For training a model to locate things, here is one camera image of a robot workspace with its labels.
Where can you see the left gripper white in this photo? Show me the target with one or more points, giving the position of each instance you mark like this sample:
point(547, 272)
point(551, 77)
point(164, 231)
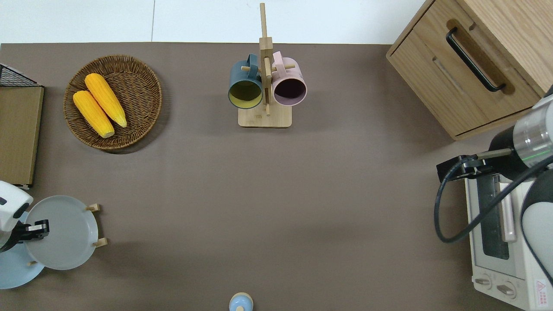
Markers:
point(11, 203)

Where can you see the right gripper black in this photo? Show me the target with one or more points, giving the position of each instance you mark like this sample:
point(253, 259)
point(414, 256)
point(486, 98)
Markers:
point(507, 160)

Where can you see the gray plate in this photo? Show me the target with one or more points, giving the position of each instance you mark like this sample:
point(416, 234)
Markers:
point(65, 233)

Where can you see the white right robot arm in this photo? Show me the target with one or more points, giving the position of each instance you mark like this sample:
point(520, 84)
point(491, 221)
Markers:
point(538, 216)

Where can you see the light blue plate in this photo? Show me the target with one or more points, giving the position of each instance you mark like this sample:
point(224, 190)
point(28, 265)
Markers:
point(15, 272)

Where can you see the wooden plate rack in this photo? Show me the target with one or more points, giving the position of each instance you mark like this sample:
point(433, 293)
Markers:
point(101, 242)

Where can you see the wooden drawer cabinet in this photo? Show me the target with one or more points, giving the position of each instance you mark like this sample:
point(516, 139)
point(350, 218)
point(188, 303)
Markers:
point(432, 77)

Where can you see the white toaster oven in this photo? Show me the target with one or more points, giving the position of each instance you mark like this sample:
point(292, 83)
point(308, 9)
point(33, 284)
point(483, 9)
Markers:
point(488, 263)

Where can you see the yellow corn cob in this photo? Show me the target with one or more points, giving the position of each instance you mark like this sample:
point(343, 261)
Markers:
point(93, 114)
point(106, 99)

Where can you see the round brown wicker basket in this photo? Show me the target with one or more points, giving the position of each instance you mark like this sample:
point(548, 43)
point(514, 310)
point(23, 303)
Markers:
point(138, 86)

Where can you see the brown table mat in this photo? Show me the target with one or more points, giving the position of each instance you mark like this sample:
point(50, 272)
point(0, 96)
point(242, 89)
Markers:
point(276, 207)

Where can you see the pink mug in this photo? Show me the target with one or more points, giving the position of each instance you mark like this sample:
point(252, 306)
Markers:
point(287, 75)

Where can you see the wooden mug tree stand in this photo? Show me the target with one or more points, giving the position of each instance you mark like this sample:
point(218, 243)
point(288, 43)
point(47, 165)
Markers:
point(265, 119)

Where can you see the blue call bell wooden base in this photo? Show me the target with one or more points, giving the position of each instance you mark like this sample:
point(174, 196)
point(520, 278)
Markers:
point(240, 302)

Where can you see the dark teal mug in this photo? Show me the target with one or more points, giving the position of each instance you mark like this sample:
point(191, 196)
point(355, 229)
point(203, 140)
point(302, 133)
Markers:
point(244, 77)

